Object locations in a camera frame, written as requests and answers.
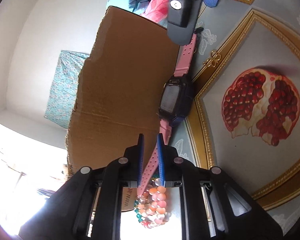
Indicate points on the brown cardboard box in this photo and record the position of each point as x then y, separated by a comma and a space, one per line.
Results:
119, 90

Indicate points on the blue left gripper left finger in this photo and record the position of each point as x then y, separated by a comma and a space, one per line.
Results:
141, 142

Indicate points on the teal floral wall cloth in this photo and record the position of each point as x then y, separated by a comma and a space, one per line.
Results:
63, 89

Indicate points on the fruit print tablecloth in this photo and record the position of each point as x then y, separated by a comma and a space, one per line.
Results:
245, 117

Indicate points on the pink strap black smartwatch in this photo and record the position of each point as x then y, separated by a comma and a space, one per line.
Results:
174, 105

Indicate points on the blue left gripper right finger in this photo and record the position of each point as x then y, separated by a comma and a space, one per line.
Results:
161, 164

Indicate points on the gold bow charm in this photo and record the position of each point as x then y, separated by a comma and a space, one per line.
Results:
213, 60

